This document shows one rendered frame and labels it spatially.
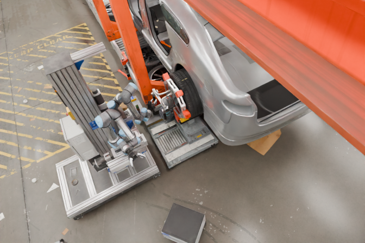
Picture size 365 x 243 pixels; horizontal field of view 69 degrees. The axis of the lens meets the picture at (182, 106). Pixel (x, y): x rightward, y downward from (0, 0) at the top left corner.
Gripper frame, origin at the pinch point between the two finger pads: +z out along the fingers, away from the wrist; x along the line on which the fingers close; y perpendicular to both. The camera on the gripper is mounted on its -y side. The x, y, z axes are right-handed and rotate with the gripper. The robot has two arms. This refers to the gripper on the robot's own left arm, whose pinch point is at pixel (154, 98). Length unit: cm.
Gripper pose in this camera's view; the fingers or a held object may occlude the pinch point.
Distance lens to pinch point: 359.5
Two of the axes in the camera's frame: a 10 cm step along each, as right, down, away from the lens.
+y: 1.1, 6.5, 7.6
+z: 3.0, -7.5, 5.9
